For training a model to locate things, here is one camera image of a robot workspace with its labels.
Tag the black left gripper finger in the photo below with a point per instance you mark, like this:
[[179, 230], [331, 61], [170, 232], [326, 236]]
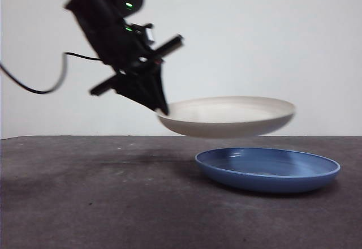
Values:
[[161, 90], [138, 87]]

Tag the pale grey left camera box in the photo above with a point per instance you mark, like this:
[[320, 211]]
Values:
[[150, 35]]

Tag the white round plate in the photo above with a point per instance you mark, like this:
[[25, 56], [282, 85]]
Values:
[[226, 124]]

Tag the blue round plate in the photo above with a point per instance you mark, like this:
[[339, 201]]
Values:
[[266, 181]]

